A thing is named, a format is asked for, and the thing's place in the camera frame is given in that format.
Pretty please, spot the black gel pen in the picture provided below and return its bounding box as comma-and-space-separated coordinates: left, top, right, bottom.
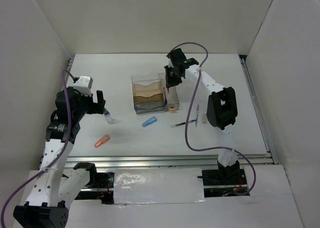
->
170, 119, 197, 128

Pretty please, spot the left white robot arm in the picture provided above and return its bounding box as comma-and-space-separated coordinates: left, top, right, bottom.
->
13, 86, 106, 228

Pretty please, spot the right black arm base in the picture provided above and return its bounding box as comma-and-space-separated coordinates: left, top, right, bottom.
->
197, 169, 247, 187

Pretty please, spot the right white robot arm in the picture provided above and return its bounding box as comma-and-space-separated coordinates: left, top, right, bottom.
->
164, 55, 240, 184

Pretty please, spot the tiered clear stationery organizer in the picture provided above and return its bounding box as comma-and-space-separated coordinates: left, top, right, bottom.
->
131, 73, 165, 114

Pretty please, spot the small blue cap bottle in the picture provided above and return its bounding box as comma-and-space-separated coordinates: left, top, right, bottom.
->
103, 108, 113, 124

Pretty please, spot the clear pen tray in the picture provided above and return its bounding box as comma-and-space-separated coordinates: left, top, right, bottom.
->
159, 73, 180, 112

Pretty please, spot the orange transparent case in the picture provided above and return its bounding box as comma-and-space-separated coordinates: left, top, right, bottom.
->
94, 134, 110, 148

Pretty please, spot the blue transparent case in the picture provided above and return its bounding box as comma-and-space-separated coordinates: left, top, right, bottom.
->
142, 116, 157, 128

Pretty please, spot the beige eraser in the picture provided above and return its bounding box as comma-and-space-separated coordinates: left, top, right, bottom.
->
202, 114, 208, 124

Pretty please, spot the white foil sheet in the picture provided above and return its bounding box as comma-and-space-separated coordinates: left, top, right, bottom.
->
113, 168, 205, 205

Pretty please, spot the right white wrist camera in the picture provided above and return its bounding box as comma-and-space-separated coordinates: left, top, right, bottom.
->
168, 58, 175, 68

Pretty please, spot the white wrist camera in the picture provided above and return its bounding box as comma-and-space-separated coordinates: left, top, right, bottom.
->
73, 75, 93, 96
168, 58, 175, 68

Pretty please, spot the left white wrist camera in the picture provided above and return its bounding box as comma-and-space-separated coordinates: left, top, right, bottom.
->
73, 75, 93, 96

